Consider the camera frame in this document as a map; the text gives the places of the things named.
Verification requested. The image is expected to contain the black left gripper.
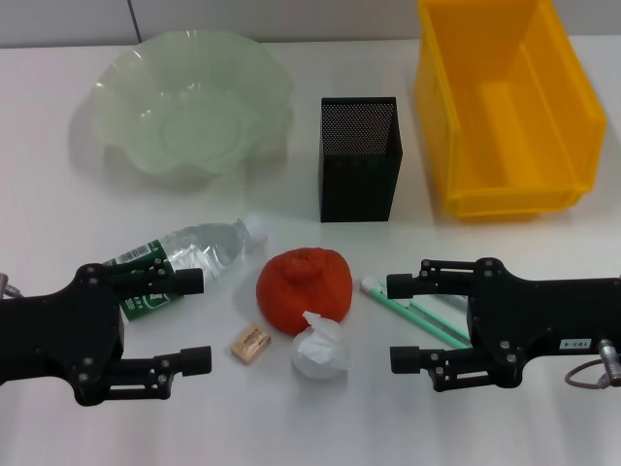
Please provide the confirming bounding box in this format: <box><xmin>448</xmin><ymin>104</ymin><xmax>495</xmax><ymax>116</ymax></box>
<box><xmin>0</xmin><ymin>258</ymin><xmax>213</xmax><ymax>407</ymax></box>

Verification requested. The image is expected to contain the yellow plastic storage bin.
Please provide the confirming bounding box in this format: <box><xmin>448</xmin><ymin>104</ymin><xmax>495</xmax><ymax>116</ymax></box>
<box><xmin>412</xmin><ymin>0</ymin><xmax>608</xmax><ymax>223</ymax></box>

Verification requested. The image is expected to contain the left wrist cable with plug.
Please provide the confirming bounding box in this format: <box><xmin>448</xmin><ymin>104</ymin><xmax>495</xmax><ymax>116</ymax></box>
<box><xmin>0</xmin><ymin>273</ymin><xmax>23</xmax><ymax>300</ymax></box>

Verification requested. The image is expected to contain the wrist cable with plug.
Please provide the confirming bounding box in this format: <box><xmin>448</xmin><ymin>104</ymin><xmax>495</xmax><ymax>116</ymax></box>
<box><xmin>0</xmin><ymin>273</ymin><xmax>23</xmax><ymax>300</ymax></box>
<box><xmin>566</xmin><ymin>339</ymin><xmax>621</xmax><ymax>390</ymax></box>

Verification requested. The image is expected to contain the small wooden block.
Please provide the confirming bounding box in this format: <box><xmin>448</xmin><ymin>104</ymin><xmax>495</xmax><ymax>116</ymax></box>
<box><xmin>229</xmin><ymin>325</ymin><xmax>272</xmax><ymax>365</ymax></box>

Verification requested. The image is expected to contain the mint green utility knife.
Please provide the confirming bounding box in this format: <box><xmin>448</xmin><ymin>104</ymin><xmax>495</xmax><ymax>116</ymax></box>
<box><xmin>360</xmin><ymin>275</ymin><xmax>474</xmax><ymax>349</ymax></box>

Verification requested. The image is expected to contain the black mesh pen holder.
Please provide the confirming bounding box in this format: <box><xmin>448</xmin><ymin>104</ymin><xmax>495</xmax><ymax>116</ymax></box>
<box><xmin>318</xmin><ymin>96</ymin><xmax>405</xmax><ymax>224</ymax></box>

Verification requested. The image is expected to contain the right wrist cable with plug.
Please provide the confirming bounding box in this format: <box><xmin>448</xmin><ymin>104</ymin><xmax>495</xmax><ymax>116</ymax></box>
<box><xmin>566</xmin><ymin>339</ymin><xmax>621</xmax><ymax>390</ymax></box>

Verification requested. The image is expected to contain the grey pen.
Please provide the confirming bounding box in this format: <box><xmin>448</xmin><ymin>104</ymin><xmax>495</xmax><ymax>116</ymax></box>
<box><xmin>436</xmin><ymin>294</ymin><xmax>471</xmax><ymax>312</ymax></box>

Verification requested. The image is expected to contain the wavy green glass fruit plate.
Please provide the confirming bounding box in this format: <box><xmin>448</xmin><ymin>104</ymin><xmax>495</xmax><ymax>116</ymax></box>
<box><xmin>72</xmin><ymin>29</ymin><xmax>296</xmax><ymax>191</ymax></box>

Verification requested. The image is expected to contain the orange knitted toy fruit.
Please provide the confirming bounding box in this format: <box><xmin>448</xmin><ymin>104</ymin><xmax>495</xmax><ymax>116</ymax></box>
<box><xmin>255</xmin><ymin>246</ymin><xmax>354</xmax><ymax>337</ymax></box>

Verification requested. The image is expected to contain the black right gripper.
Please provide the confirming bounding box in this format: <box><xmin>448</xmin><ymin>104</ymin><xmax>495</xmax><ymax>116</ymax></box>
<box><xmin>386</xmin><ymin>256</ymin><xmax>621</xmax><ymax>392</ymax></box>

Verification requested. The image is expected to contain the white paper ball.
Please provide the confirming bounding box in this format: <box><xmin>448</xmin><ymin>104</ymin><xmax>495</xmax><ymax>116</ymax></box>
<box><xmin>290</xmin><ymin>310</ymin><xmax>351</xmax><ymax>381</ymax></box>

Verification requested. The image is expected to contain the clear water bottle green label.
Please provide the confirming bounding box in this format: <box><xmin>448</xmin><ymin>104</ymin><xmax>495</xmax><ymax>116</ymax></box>
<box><xmin>100</xmin><ymin>216</ymin><xmax>270</xmax><ymax>323</ymax></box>

